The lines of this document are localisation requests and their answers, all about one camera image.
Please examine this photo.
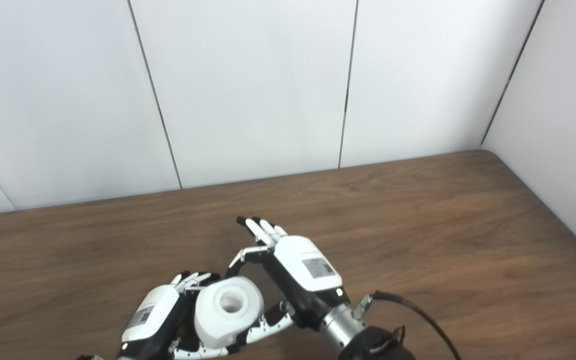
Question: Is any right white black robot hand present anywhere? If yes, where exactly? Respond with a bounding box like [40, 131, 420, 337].
[224, 215, 352, 348]

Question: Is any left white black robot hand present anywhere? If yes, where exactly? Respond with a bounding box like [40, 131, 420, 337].
[116, 271, 234, 360]

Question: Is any round white plastic piece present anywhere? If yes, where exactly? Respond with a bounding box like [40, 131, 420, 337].
[194, 276, 265, 350]

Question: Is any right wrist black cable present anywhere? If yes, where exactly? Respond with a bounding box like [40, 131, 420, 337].
[370, 290, 465, 360]

